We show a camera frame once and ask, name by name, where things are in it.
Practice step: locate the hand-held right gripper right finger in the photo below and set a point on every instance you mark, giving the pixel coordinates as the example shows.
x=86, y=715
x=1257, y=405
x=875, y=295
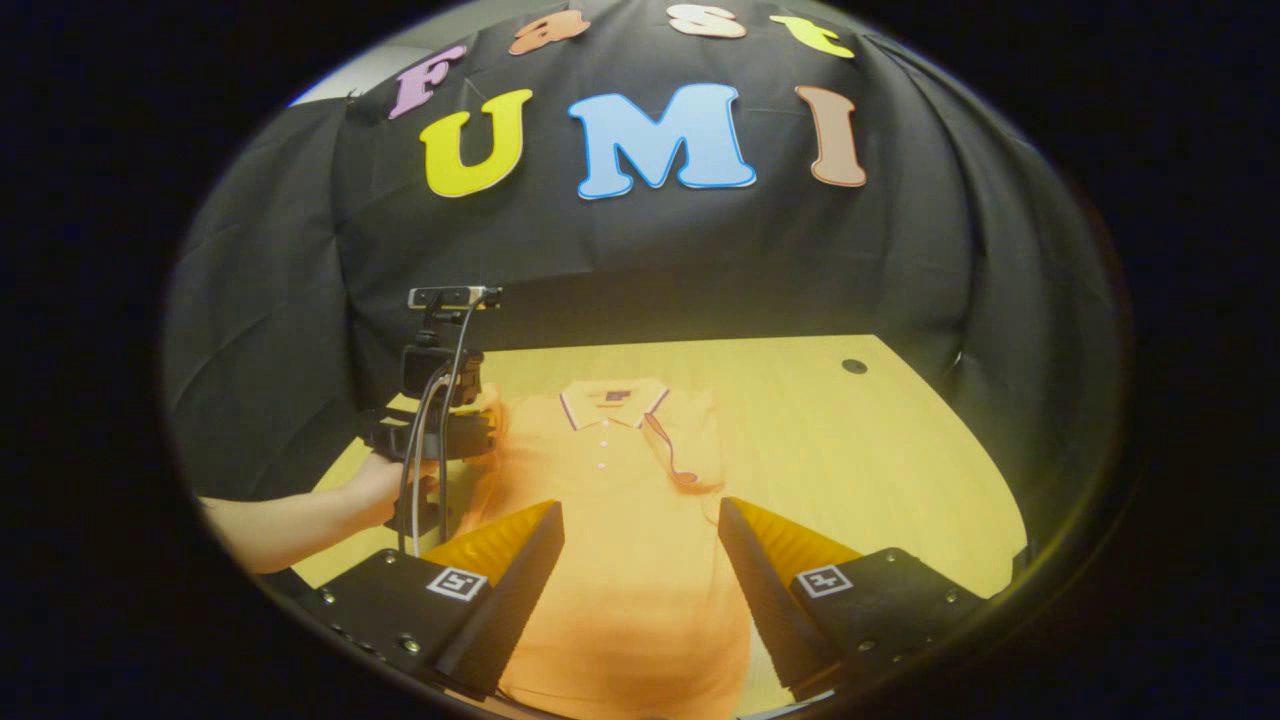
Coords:
x=760, y=600

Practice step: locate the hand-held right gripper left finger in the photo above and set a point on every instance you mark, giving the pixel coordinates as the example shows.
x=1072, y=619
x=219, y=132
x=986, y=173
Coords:
x=520, y=590

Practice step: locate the orange T-shirt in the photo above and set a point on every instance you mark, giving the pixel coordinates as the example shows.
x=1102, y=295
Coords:
x=620, y=560

